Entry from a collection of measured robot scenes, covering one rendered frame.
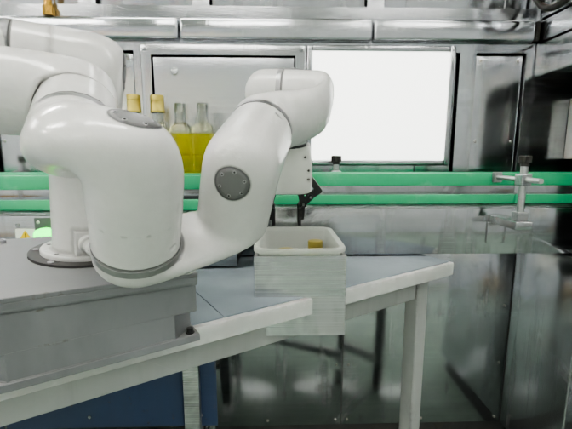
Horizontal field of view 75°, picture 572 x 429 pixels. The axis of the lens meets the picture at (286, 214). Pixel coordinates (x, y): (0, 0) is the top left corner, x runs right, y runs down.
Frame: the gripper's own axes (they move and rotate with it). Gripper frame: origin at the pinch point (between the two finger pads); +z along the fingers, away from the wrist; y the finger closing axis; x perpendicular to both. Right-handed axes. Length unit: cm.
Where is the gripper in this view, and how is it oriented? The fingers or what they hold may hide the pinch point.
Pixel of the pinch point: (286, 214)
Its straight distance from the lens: 78.7
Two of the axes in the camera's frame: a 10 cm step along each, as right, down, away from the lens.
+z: -0.1, 9.1, 4.1
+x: 0.5, 4.1, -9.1
